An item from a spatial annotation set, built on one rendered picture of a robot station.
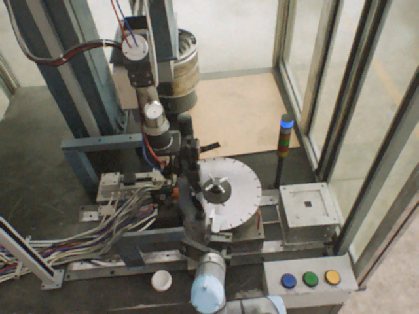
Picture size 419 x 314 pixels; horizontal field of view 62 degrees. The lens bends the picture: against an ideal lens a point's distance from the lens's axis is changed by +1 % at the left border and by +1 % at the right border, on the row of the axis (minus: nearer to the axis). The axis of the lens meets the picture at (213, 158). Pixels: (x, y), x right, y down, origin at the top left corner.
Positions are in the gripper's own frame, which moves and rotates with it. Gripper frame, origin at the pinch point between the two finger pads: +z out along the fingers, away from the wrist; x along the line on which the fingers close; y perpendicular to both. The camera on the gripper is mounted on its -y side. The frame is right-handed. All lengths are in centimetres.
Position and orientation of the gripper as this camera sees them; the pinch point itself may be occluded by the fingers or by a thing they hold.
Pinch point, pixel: (211, 229)
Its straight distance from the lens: 117.4
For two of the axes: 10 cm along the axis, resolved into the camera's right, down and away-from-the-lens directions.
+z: 0.9, -2.7, 9.6
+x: 0.0, -9.6, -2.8
